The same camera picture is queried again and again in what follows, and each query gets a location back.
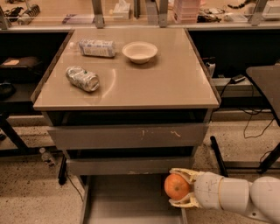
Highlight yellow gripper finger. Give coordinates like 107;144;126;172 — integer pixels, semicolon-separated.
169;168;203;185
169;192;201;208

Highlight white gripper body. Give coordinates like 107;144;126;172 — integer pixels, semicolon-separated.
194;172;223;210

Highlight orange fruit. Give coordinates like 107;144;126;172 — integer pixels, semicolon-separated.
164;173;190;200

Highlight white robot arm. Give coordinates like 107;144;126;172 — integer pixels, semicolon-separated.
169;168;280;224

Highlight top grey drawer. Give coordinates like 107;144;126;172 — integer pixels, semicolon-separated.
44;109;211;150

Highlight grey drawer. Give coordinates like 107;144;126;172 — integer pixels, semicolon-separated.
63;146;196;176
44;109;211;150

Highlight open bottom drawer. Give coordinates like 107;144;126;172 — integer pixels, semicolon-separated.
80;174;188;224

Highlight middle grey drawer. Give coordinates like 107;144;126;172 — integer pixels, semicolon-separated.
63;146;196;176

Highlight grey drawer cabinet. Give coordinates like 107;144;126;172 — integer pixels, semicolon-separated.
31;27;222;224

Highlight black table leg bar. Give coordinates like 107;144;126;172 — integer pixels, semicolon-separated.
210;136;228;177

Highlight black power adapter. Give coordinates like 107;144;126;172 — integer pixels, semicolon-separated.
230;74;246;84

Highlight white paper bowl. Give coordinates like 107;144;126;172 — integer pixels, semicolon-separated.
122;41;158;64

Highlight crushed silver can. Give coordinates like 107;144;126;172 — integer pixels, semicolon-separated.
66;66;100;92

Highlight small bottle on floor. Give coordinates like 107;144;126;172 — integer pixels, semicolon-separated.
39;148;56;166

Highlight clear plastic water bottle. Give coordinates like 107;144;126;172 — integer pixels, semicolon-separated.
69;38;116;58

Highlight pink stacked trays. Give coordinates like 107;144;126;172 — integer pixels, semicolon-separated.
173;0;200;24

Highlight white tissue box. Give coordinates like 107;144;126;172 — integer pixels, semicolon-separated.
113;0;130;19

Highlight black floor cable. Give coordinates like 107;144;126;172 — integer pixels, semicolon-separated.
66;171;85;203

